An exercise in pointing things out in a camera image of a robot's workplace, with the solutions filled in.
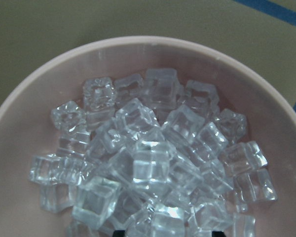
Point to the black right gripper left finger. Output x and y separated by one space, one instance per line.
119 233

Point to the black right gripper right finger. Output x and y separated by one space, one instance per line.
218 234

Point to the pile of clear ice cubes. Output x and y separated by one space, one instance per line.
154 157

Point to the pink bowl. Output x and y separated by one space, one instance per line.
26 129

